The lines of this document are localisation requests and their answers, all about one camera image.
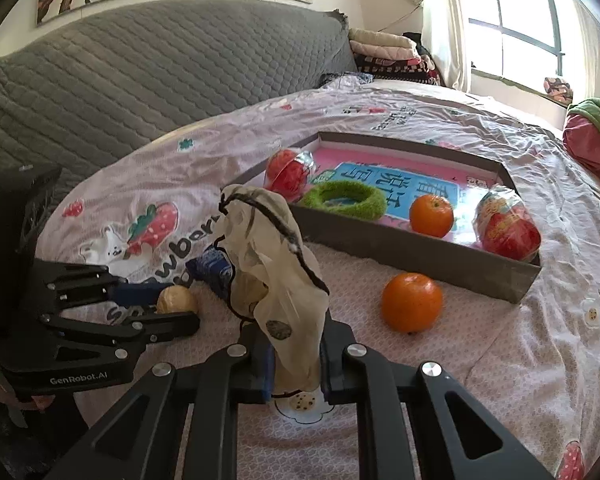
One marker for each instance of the tan walnut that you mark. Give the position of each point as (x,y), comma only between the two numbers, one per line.
(177,301)

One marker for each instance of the shallow grey cardboard box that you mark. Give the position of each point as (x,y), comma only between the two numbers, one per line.
(405,255)

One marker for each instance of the pink folded blanket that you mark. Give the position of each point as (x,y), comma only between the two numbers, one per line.
(385,51)

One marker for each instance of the pink printed bed sheet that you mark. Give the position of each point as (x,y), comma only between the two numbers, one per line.
(480,360)

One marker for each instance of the white curtain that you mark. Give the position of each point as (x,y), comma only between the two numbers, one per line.
(442,20)

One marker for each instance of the green fuzzy scrunchie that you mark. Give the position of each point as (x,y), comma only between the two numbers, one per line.
(365,205)

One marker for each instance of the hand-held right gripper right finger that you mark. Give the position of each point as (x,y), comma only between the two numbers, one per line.
(337,360)

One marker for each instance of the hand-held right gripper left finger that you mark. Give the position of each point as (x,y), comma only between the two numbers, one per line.
(267,370)

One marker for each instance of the pink blue picture book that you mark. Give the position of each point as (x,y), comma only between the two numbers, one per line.
(395,180)

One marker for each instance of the black garment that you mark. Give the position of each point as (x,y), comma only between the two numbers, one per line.
(417,45)

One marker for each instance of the dark checkered folded blanket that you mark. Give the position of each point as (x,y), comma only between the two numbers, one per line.
(395,70)

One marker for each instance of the green garment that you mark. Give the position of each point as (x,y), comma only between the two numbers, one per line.
(597,115)

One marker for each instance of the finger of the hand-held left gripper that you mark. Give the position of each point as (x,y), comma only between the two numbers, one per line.
(140,291)
(170,324)

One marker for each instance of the floral cloth bundle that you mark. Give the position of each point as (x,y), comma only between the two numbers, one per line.
(558,89)

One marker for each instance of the cream folded blanket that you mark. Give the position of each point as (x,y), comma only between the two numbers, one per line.
(380,37)

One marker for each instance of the orange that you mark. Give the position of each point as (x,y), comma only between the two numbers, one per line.
(412,302)
(430,215)

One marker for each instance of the cream cloth scrunchie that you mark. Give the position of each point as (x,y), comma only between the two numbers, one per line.
(270,270)

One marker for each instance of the grey quilted headboard cover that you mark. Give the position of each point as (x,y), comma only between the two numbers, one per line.
(155,70)

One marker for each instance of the window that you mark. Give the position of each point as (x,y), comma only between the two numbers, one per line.
(520,20)

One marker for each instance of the red white toy egg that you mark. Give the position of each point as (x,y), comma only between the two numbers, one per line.
(510,232)
(285,172)

